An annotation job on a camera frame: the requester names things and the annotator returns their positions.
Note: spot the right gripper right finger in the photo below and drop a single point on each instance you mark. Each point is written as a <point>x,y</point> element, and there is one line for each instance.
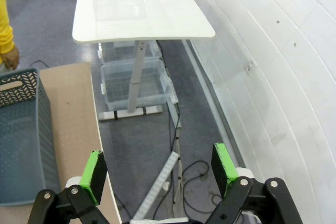
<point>223,171</point>

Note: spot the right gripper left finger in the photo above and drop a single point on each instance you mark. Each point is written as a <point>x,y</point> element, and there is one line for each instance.
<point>94,179</point>

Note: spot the person's left forearm yellow sleeve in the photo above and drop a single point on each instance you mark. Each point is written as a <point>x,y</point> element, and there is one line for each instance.
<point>4,19</point>

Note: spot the person's left hand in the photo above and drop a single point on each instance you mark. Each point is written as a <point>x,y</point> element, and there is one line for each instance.
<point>11,57</point>

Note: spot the grey plastic lattice basket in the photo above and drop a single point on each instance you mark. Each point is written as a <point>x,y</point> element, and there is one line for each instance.
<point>21,129</point>

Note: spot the large clear storage bin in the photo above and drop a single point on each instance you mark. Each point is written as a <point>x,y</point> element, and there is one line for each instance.
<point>157,77</point>

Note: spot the white table by wall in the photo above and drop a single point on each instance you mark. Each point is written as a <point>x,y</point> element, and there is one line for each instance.
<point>141,6</point>

